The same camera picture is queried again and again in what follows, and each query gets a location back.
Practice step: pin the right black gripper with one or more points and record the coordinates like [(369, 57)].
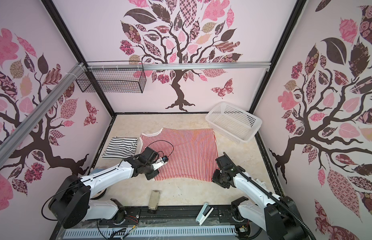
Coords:
[(215, 178)]

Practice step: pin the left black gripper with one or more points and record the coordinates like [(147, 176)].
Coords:
[(149, 177)]

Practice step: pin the black white striped tank top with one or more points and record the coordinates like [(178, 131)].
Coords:
[(121, 148)]

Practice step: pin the red white striped tank top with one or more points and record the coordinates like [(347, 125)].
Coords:
[(192, 153)]

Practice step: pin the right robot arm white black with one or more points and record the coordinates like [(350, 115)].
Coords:
[(260, 197)]

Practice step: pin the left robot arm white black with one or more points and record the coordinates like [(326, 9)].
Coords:
[(78, 200)]

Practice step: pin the small tan rectangular device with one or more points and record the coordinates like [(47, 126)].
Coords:
[(154, 201)]

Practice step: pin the white green handheld device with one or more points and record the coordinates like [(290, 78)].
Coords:
[(204, 213)]

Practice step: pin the white plastic laundry basket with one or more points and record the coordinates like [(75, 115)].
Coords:
[(234, 123)]

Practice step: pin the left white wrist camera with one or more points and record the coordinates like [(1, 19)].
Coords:
[(159, 163)]

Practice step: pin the white slotted cable duct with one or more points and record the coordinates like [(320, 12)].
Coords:
[(148, 232)]

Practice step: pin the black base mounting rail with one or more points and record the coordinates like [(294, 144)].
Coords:
[(174, 214)]

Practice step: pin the black wire mesh basket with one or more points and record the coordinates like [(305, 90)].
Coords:
[(113, 77)]

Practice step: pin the silver aluminium rail back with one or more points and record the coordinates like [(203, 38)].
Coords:
[(193, 66)]

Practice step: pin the silver aluminium rail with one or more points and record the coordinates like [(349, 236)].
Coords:
[(26, 126), (193, 66)]

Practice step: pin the silver aluminium rail left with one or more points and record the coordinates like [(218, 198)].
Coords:
[(26, 126)]

